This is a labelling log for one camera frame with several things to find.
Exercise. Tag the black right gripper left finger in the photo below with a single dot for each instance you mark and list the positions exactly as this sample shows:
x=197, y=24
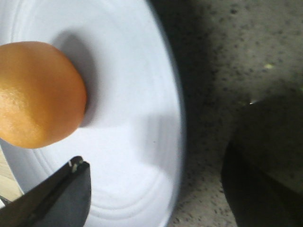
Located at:
x=62, y=200

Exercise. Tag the wooden cutting board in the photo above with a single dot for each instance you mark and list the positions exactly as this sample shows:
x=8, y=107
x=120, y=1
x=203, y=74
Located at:
x=9, y=188

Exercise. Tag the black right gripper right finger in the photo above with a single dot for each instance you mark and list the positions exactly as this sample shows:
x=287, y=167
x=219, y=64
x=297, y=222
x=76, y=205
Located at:
x=262, y=172

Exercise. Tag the light blue plate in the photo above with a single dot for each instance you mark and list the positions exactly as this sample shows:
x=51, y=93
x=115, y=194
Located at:
x=133, y=131

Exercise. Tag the orange fruit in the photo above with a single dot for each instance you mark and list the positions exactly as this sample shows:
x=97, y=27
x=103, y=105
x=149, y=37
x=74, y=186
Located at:
x=42, y=96

